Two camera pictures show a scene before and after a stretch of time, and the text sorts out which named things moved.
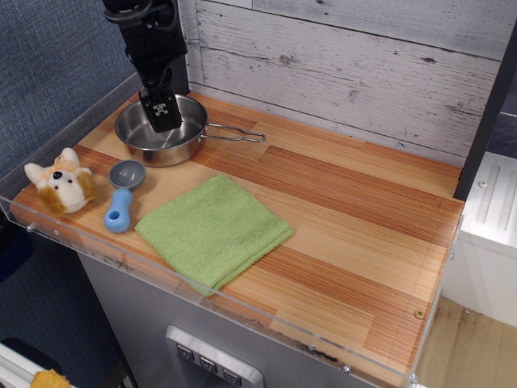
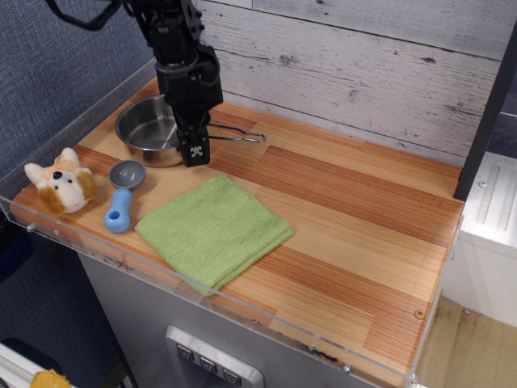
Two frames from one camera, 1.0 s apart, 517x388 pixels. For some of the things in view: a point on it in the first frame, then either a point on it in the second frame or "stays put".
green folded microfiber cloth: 212,229 stays put
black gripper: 153,46 → 191,83
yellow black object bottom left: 50,378 stays put
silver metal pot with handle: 174,146 stays put
